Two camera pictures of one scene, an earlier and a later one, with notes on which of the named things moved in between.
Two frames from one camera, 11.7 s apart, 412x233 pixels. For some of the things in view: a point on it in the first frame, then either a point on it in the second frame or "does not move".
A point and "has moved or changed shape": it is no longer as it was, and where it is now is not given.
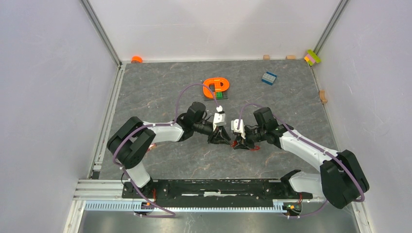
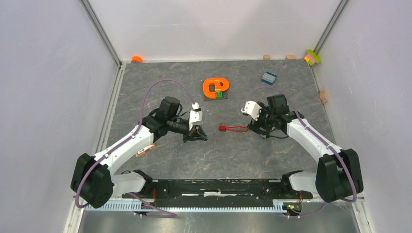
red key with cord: [234, 142] has moved or changed shape
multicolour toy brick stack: [312, 58] does not move
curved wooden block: [322, 96] does not move
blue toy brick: [268, 78] does not move
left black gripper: [219, 136] -> [199, 135]
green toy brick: [219, 95] does not move
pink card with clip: [152, 146] does not move
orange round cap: [134, 58] does not move
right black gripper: [245, 144] -> [255, 125]
